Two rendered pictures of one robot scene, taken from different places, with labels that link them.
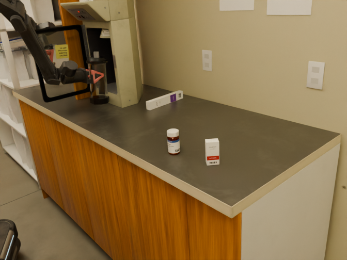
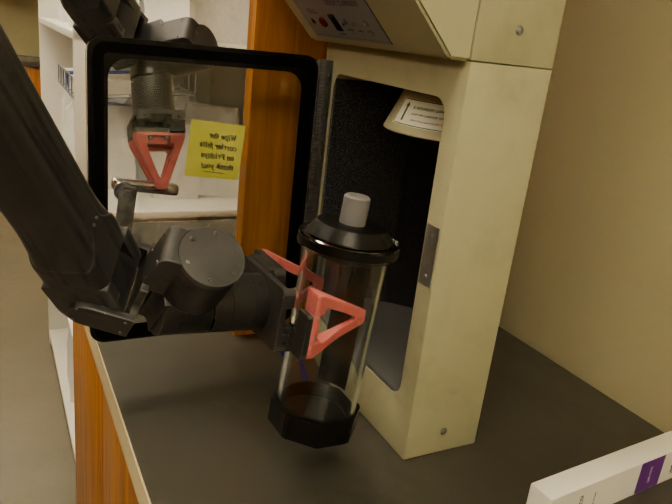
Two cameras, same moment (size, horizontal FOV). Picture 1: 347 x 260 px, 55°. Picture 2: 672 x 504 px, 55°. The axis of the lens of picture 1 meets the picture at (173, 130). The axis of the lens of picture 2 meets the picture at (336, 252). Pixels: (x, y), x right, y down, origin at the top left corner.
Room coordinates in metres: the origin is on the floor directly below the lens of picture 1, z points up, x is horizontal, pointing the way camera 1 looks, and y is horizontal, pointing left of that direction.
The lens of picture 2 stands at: (1.10, 0.27, 1.42)
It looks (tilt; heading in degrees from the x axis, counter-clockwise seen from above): 18 degrees down; 10
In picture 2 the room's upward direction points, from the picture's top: 7 degrees clockwise
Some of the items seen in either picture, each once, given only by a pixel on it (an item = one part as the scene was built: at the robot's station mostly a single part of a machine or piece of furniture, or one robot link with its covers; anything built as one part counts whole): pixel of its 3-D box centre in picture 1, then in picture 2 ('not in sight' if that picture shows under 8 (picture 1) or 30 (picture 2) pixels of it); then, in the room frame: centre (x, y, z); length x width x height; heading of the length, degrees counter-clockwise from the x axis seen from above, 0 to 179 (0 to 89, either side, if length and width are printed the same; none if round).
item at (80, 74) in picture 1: (78, 76); (240, 301); (1.67, 0.46, 1.16); 0.10 x 0.07 x 0.07; 42
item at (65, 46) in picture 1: (62, 63); (205, 197); (1.92, 0.61, 1.19); 0.30 x 0.01 x 0.40; 131
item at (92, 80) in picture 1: (94, 75); (318, 312); (1.69, 0.39, 1.16); 0.09 x 0.07 x 0.07; 132
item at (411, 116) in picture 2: (114, 31); (454, 112); (1.96, 0.29, 1.34); 0.18 x 0.18 x 0.05
